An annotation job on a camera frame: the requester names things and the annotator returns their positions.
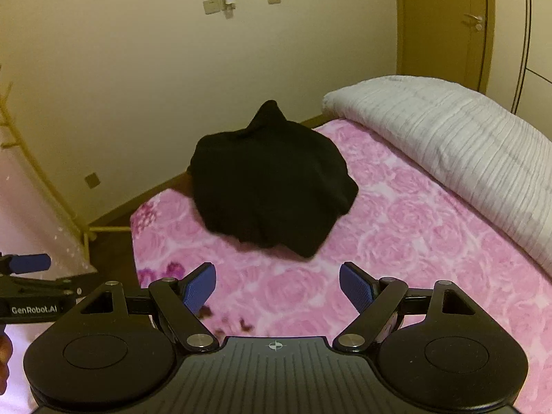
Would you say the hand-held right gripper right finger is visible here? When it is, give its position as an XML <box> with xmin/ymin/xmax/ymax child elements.
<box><xmin>333</xmin><ymin>262</ymin><xmax>475</xmax><ymax>352</ymax></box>

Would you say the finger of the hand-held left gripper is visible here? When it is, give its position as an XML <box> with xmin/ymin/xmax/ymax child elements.
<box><xmin>0</xmin><ymin>254</ymin><xmax>51</xmax><ymax>275</ymax></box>
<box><xmin>0</xmin><ymin>272</ymin><xmax>99</xmax><ymax>297</ymax></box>

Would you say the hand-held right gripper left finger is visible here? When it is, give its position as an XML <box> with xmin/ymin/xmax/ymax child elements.
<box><xmin>80</xmin><ymin>262</ymin><xmax>218</xmax><ymax>352</ymax></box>

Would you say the black garment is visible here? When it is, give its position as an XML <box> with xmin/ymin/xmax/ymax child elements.
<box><xmin>187</xmin><ymin>99</ymin><xmax>360</xmax><ymax>259</ymax></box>

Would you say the person's left hand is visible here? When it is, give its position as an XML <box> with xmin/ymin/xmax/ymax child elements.
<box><xmin>0</xmin><ymin>335</ymin><xmax>13</xmax><ymax>393</ymax></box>

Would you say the pale pink curtain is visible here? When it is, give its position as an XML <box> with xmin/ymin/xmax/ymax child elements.
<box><xmin>0</xmin><ymin>138</ymin><xmax>93</xmax><ymax>277</ymax></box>

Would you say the pink floral blanket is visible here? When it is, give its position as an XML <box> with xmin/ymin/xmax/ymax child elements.
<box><xmin>129</xmin><ymin>118</ymin><xmax>552</xmax><ymax>414</ymax></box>

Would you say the yellow wooden rack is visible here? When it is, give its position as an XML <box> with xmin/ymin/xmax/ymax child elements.
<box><xmin>0</xmin><ymin>65</ymin><xmax>130</xmax><ymax>264</ymax></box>

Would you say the white pillow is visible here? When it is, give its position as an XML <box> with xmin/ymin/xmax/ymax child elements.
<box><xmin>322</xmin><ymin>75</ymin><xmax>552</xmax><ymax>274</ymax></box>

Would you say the olive wooden door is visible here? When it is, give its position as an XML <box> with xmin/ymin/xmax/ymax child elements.
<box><xmin>394</xmin><ymin>0</ymin><xmax>496</xmax><ymax>96</ymax></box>

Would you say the white wardrobe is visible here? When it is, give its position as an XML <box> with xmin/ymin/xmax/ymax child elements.
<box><xmin>511</xmin><ymin>0</ymin><xmax>552</xmax><ymax>117</ymax></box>

